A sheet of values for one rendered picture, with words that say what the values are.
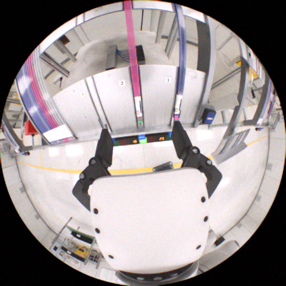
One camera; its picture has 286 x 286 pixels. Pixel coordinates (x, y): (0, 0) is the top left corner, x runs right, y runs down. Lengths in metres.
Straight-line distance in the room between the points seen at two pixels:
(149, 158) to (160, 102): 0.85
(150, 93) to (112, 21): 1.91
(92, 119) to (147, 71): 0.21
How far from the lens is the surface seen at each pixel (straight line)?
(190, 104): 0.30
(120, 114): 0.27
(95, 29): 2.14
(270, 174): 8.11
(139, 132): 0.29
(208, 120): 0.31
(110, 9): 0.29
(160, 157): 1.07
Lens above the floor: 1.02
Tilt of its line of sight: 86 degrees down
